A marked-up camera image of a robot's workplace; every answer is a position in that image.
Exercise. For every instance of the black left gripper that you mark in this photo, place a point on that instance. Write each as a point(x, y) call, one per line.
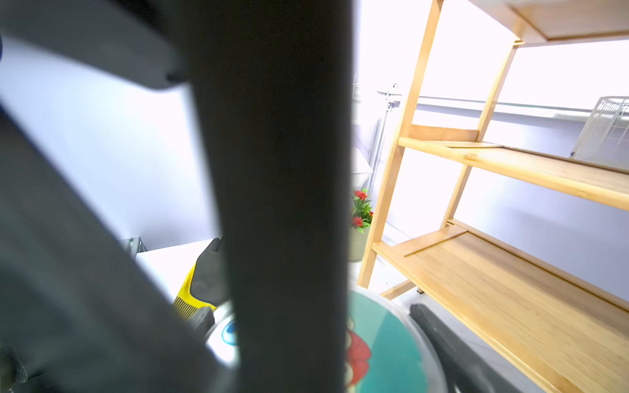
point(77, 314)

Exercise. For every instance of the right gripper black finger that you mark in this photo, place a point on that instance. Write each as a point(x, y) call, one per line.
point(465, 370)

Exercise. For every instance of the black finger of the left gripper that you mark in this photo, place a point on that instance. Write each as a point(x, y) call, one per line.
point(272, 84)

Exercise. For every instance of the seed jar with red base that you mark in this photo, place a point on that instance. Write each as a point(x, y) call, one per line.
point(386, 351)

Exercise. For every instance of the bamboo three-tier shelf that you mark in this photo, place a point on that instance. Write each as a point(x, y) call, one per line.
point(480, 204)

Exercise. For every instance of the black and yellow glove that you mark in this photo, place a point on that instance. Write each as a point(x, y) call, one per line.
point(206, 283)

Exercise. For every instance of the green pot with red flowers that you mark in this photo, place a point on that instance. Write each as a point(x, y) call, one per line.
point(362, 216)

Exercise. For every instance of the white mesh wall basket rack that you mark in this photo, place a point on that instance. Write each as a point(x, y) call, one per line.
point(370, 111)

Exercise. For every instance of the clear acrylic wall tray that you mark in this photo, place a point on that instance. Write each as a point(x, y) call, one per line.
point(604, 137)

